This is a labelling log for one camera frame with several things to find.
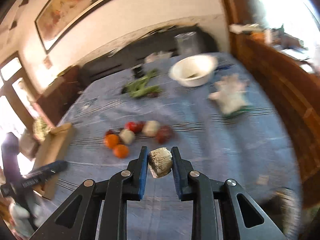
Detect orange tangerine front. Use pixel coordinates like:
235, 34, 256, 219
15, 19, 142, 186
113, 144, 129, 159

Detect orange tangerine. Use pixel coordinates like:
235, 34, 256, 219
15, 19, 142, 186
104, 134, 119, 149
113, 144, 129, 159

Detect white cake piece small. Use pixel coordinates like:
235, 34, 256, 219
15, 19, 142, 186
148, 147, 173, 179

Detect small red date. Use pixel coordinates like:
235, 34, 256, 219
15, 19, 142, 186
105, 129, 115, 136

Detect red cherry tomato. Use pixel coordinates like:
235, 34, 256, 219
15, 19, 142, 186
125, 121, 144, 134

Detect large red date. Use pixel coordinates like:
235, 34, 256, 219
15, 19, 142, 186
155, 126, 174, 144

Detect cardboard tray box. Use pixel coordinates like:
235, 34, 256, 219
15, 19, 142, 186
33, 123, 74, 200

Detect brown armchair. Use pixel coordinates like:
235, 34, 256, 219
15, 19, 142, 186
33, 66, 82, 127

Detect blue plaid tablecloth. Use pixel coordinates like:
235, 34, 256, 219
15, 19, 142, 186
43, 53, 301, 239

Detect white work glove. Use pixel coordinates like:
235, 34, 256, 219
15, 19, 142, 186
208, 74, 250, 118

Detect green leafy vegetable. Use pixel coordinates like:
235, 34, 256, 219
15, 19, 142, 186
121, 69, 162, 99

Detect dried date near vegetable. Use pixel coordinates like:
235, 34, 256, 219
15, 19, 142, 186
148, 92, 159, 98

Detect white round bowl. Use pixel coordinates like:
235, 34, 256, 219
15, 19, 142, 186
168, 54, 218, 88

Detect small black device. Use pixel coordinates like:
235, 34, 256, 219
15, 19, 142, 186
131, 64, 145, 79

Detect wooden side cabinet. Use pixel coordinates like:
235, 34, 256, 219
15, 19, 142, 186
228, 24, 319, 207

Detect black leather sofa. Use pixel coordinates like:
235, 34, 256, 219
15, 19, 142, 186
78, 25, 219, 88

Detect framed horse painting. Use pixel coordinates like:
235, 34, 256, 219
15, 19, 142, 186
35, 0, 111, 53

